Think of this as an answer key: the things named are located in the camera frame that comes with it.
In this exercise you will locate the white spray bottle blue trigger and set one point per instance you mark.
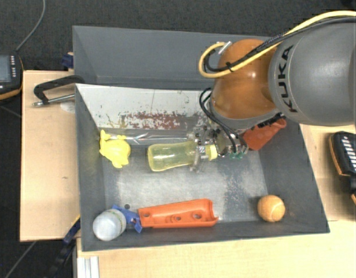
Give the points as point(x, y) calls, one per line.
point(108, 224)

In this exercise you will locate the pale wood board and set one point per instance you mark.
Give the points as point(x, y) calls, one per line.
point(46, 155)

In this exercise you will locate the yellow toy animal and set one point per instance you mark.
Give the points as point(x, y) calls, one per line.
point(115, 150)

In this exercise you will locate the orange plastic shell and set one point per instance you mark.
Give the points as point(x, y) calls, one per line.
point(177, 214)

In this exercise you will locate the yellow clear plastic bottle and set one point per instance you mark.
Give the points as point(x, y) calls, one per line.
point(170, 156)

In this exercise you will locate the orange tennis ball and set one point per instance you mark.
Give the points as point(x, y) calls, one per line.
point(271, 208)

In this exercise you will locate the grey metal bin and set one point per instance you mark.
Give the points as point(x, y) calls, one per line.
point(172, 184)

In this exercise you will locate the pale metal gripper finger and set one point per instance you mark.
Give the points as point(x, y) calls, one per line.
point(200, 139)
point(196, 164)

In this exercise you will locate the orange plastic cup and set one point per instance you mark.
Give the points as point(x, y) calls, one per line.
point(260, 138)

